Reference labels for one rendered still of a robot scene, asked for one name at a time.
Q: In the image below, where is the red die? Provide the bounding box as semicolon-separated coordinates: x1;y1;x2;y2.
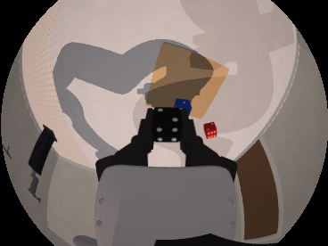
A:
204;122;217;139

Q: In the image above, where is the blue die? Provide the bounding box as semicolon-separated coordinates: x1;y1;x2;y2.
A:
174;98;192;117

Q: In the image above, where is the tan flat mat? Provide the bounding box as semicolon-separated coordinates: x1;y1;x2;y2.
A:
145;43;229;119

